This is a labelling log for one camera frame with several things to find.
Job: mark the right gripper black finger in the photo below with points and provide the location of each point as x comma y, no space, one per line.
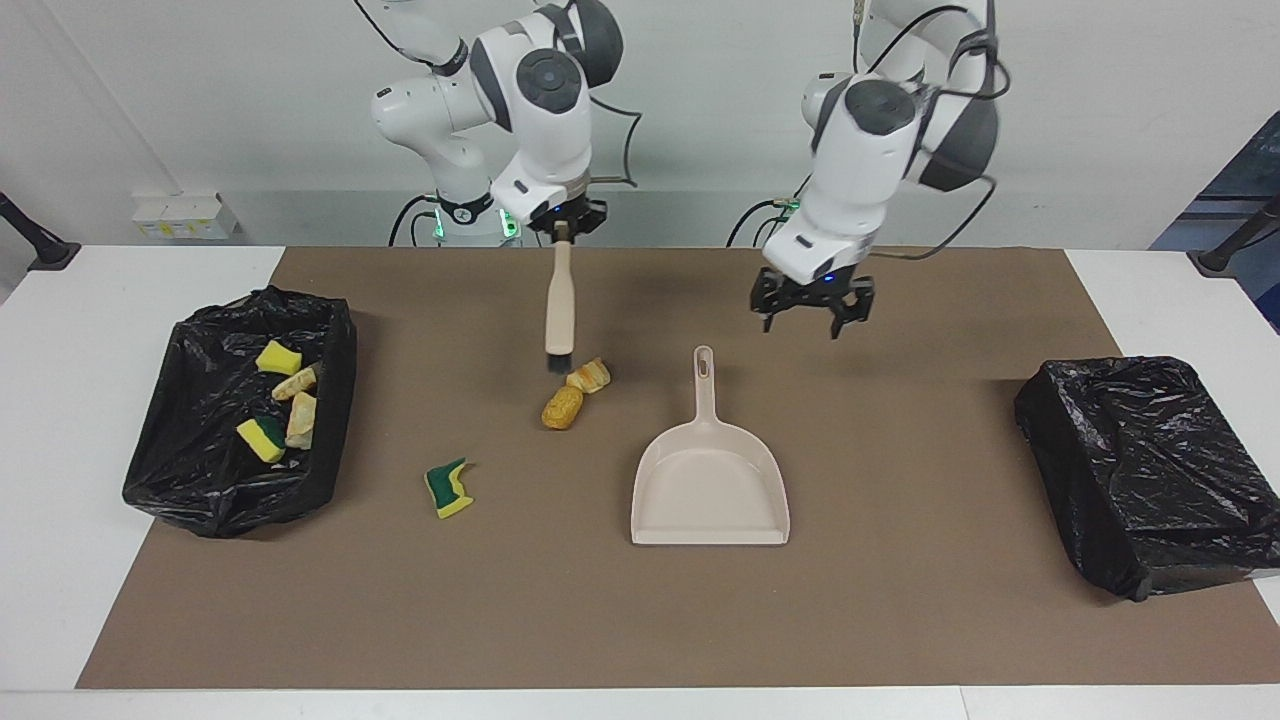
543,235
585,232

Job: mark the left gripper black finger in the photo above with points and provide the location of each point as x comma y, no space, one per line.
860,305
765,305

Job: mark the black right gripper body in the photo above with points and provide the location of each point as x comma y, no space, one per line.
565,213

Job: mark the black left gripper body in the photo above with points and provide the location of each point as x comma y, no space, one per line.
815,292

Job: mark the beige hand brush black bristles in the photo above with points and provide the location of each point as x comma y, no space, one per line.
560,300

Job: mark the striped orange toy croissant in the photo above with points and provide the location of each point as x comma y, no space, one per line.
590,375
302,420
295,384

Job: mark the brown cracked toy bread roll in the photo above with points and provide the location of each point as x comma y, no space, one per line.
562,408

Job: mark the beige plastic dustpan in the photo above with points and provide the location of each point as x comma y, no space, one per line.
710,490

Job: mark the wavy green yellow sponge piece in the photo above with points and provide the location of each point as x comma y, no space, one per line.
448,488

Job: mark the plain yellow sponge piece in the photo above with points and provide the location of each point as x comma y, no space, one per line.
278,357

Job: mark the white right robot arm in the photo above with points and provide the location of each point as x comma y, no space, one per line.
540,120

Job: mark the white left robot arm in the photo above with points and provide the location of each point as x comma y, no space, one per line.
860,170

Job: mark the black bag lined bin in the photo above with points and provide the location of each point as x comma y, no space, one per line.
200,450
1150,470

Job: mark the brown paper table mat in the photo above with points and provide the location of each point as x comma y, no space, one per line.
600,600

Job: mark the white power strip box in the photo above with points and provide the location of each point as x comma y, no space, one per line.
185,215

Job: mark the black stand leg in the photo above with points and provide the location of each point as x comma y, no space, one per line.
35,240
1235,245

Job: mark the dark blue panel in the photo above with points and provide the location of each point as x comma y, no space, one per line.
1250,180

